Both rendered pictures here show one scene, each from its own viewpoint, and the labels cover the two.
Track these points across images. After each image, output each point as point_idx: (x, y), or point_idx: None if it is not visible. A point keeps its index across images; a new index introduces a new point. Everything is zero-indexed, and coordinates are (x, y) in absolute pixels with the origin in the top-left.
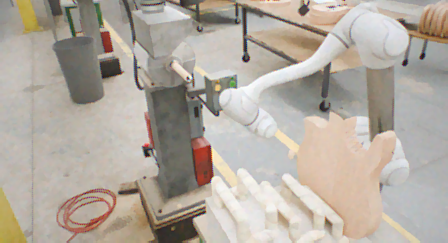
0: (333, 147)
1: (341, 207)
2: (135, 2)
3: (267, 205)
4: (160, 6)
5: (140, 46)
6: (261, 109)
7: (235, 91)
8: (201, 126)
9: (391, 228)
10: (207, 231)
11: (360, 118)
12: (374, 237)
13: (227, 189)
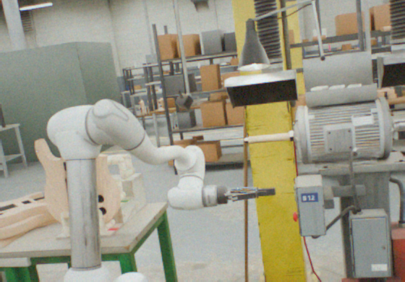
0: None
1: None
2: (358, 65)
3: None
4: None
5: (281, 102)
6: (183, 180)
7: (186, 147)
8: (351, 259)
9: (48, 249)
10: (151, 204)
11: (134, 279)
12: (56, 241)
13: (116, 155)
